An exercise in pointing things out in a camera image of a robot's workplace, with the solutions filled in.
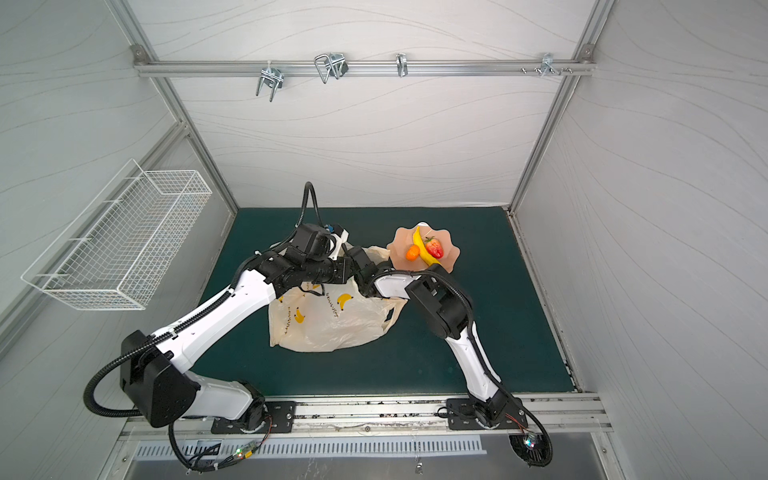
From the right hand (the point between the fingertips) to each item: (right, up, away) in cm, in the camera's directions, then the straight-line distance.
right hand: (316, 296), depth 86 cm
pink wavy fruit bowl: (+27, +17, +21) cm, 38 cm away
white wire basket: (-41, +15, -19) cm, 48 cm away
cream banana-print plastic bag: (+9, -3, -9) cm, 14 cm away
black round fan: (+57, -34, -14) cm, 68 cm away
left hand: (+14, +10, -9) cm, 19 cm away
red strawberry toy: (+37, +14, +18) cm, 44 cm away
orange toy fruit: (+30, +12, +17) cm, 36 cm away
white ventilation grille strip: (-20, -34, -15) cm, 43 cm away
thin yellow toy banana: (+35, +11, +18) cm, 41 cm away
